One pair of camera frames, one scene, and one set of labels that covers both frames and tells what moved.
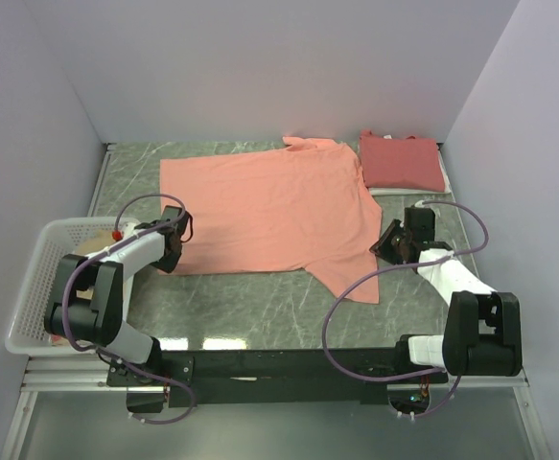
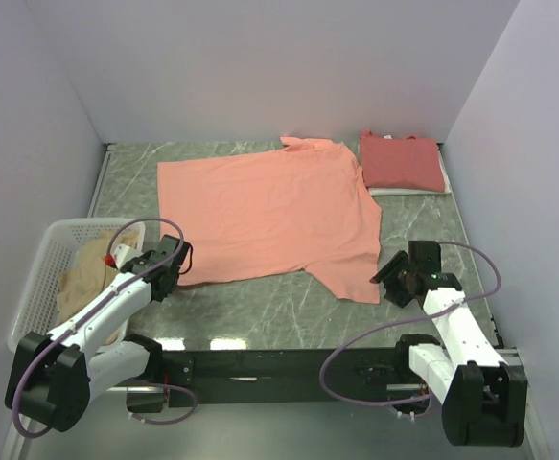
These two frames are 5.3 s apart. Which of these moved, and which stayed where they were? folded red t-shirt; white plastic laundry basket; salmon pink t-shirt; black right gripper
Moved: black right gripper
Stayed: folded red t-shirt; white plastic laundry basket; salmon pink t-shirt
